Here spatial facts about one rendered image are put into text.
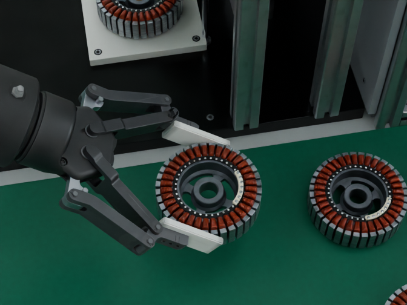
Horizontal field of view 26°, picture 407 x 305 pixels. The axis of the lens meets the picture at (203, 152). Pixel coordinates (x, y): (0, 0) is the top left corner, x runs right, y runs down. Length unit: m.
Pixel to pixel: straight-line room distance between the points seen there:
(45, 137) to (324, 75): 0.34
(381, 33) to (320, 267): 0.27
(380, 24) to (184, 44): 0.26
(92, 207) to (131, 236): 0.05
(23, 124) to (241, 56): 0.26
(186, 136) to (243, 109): 0.11
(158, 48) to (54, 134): 0.32
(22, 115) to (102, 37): 0.34
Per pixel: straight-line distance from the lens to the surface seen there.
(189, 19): 1.16
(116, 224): 0.85
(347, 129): 1.11
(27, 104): 0.83
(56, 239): 1.02
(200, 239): 0.90
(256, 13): 0.92
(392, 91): 1.05
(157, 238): 0.88
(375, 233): 0.99
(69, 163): 0.86
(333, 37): 0.96
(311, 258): 1.01
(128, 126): 0.91
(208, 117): 1.07
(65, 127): 0.84
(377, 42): 1.02
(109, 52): 1.13
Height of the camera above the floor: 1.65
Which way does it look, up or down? 57 degrees down
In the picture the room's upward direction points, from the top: straight up
